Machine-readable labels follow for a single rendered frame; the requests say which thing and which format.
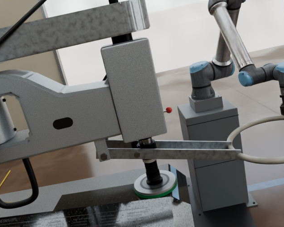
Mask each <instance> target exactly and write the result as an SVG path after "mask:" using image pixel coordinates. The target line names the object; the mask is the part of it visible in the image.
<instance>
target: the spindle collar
mask: <svg viewBox="0 0 284 227"><path fill-rule="evenodd" d="M131 145H132V148H141V149H156V148H157V147H156V141H155V140H153V139H152V138H149V139H146V140H142V141H138V142H134V143H131ZM143 160H151V159H143Z"/></svg>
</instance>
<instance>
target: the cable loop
mask: <svg viewBox="0 0 284 227"><path fill-rule="evenodd" d="M22 160H23V163H24V166H25V169H26V171H27V174H28V177H29V180H30V183H31V186H32V195H31V196H30V197H29V198H27V199H24V200H20V201H16V202H5V201H3V200H2V199H1V198H0V207H1V208H3V209H14V208H19V207H23V206H25V205H28V204H30V203H32V202H34V201H35V200H36V199H37V197H38V194H39V189H38V183H37V179H36V176H35V173H34V171H33V168H32V165H31V162H30V160H29V158H25V159H22Z"/></svg>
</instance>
